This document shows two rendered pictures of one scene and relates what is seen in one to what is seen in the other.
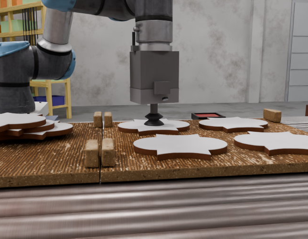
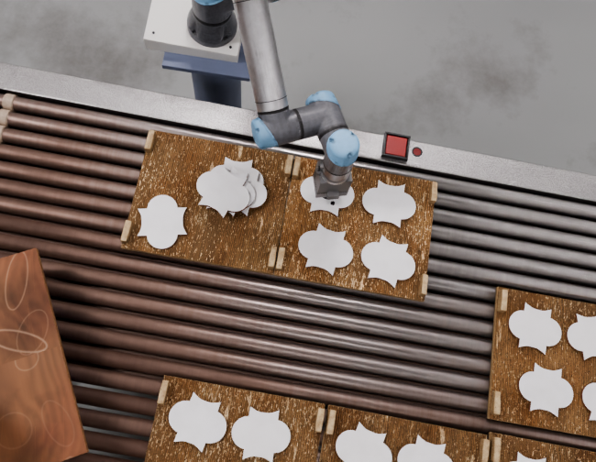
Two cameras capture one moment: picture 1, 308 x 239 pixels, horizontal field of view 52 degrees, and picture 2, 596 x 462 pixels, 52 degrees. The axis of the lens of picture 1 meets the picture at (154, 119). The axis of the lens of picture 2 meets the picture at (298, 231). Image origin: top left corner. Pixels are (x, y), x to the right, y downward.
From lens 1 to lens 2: 1.45 m
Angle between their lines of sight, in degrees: 62
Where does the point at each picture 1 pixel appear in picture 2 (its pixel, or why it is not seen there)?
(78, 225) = (259, 310)
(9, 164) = (231, 250)
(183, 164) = (315, 277)
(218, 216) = (313, 320)
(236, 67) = not seen: outside the picture
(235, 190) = (331, 302)
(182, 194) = (306, 298)
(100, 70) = not seen: outside the picture
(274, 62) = not seen: outside the picture
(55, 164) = (253, 258)
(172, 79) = (343, 189)
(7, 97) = (209, 35)
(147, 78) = (323, 191)
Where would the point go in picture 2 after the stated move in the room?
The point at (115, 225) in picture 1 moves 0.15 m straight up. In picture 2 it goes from (273, 313) to (275, 303)
